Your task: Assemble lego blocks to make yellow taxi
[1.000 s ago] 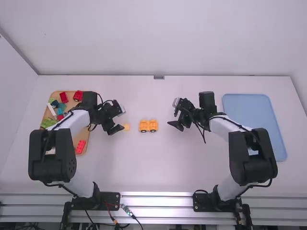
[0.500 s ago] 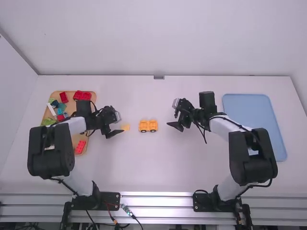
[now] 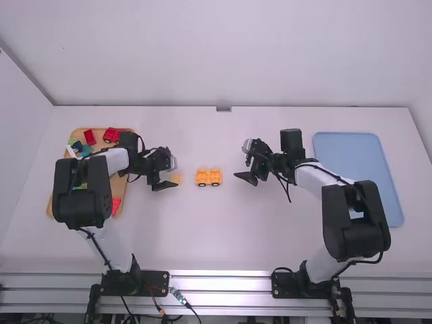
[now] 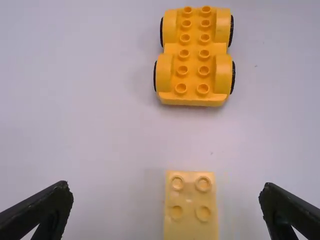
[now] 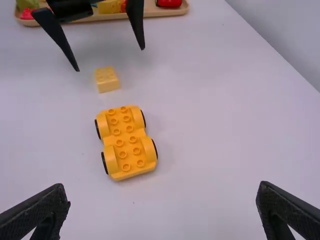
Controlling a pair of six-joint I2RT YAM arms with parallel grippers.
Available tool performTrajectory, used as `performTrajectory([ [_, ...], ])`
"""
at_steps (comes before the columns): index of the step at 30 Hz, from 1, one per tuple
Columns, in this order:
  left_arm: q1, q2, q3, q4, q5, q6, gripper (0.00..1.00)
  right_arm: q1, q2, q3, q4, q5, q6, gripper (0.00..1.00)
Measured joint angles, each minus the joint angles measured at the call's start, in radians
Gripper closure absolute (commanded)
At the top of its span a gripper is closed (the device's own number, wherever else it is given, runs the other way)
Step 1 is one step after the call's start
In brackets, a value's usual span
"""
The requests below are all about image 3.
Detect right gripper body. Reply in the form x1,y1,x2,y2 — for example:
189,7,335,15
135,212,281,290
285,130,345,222
250,138,273,185

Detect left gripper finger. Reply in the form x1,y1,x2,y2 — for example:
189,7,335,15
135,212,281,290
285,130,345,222
151,180,180,192

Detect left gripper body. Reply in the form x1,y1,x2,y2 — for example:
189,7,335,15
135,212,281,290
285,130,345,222
144,145,171,188

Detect yellow toy car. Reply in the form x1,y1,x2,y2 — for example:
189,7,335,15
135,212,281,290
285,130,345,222
194,167,224,188

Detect red toy car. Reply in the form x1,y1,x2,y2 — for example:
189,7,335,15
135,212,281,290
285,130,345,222
102,127,122,144

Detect blue mat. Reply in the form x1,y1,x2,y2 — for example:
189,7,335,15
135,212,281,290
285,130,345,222
311,131,405,228

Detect tan tray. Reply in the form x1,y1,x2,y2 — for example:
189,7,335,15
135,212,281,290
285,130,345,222
45,127,136,220

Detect small green circuit board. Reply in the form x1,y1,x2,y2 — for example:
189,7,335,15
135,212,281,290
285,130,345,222
168,286,187,305

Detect silver rails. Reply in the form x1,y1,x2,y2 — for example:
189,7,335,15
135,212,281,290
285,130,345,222
0,269,432,319

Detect black cable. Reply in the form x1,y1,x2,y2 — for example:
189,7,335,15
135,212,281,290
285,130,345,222
274,171,293,204
116,168,150,184

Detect red wire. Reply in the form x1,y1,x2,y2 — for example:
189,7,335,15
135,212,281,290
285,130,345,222
147,285,170,319

